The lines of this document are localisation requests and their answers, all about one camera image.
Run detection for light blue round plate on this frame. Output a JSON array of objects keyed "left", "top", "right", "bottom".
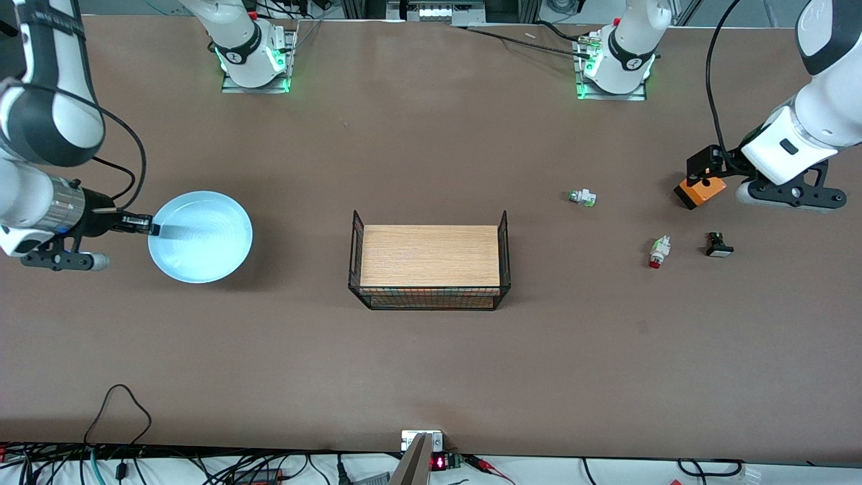
[{"left": 147, "top": 191, "right": 254, "bottom": 284}]

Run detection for long black table cable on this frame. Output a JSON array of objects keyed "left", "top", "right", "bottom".
[{"left": 451, "top": 19, "right": 597, "bottom": 60}]

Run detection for light wooden board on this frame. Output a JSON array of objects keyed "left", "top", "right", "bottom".
[{"left": 360, "top": 225, "right": 501, "bottom": 288}]

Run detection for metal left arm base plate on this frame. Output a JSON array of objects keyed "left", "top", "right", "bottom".
[{"left": 576, "top": 30, "right": 649, "bottom": 102}]

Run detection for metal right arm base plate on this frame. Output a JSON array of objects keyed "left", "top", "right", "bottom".
[{"left": 221, "top": 27, "right": 298, "bottom": 94}]

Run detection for orange block with black end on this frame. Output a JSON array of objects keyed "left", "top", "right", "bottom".
[{"left": 674, "top": 176, "right": 728, "bottom": 210}]

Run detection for looped thin black cable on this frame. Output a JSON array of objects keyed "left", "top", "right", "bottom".
[{"left": 84, "top": 384, "right": 152, "bottom": 447}]

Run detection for grey device with white lights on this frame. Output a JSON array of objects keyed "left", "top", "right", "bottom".
[{"left": 387, "top": 0, "right": 486, "bottom": 24}]

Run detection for red clip test leads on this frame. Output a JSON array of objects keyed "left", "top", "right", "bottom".
[{"left": 465, "top": 455, "right": 516, "bottom": 485}]

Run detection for grey metal camera mount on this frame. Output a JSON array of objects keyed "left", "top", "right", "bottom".
[{"left": 389, "top": 430, "right": 445, "bottom": 485}]

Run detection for black wire basket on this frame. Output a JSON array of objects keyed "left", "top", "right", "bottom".
[{"left": 347, "top": 210, "right": 511, "bottom": 311}]

